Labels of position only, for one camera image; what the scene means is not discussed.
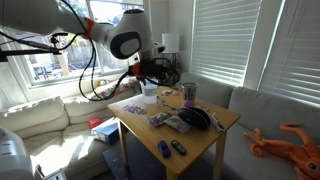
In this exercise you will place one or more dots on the floral cushion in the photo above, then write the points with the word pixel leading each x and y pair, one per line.
pixel 103 91

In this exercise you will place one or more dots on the cream sofa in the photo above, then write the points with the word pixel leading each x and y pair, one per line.
pixel 56 134

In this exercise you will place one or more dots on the green snack packet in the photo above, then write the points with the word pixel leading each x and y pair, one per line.
pixel 177 123

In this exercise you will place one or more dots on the purple sticker sheet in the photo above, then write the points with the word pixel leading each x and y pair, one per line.
pixel 134 109

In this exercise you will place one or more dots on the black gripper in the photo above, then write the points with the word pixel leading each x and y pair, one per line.
pixel 158 74

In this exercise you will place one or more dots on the blue box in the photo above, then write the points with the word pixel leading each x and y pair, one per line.
pixel 107 132

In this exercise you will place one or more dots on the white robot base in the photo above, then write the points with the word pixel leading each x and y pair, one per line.
pixel 15 162

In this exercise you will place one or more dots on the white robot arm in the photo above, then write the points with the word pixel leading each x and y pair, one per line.
pixel 131 36

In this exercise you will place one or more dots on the wooden table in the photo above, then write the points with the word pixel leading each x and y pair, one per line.
pixel 195 141

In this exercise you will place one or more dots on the metallic tumbler cup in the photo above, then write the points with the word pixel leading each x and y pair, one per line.
pixel 189 91

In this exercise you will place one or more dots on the orange plush octopus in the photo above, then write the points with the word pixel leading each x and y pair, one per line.
pixel 306 157

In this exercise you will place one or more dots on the black glasses case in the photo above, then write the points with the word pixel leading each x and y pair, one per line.
pixel 195 117

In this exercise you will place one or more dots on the purple snack packet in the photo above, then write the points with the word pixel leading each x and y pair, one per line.
pixel 158 119

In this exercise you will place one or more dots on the purple ball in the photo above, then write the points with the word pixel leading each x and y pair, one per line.
pixel 188 103

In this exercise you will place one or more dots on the grey sofa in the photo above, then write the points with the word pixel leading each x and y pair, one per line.
pixel 261 110

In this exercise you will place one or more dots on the red small box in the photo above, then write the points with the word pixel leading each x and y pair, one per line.
pixel 92 123

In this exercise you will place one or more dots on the white floor lamp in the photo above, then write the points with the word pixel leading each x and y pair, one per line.
pixel 171 43

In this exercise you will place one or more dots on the clear plastic cup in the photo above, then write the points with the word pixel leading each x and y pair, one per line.
pixel 149 92

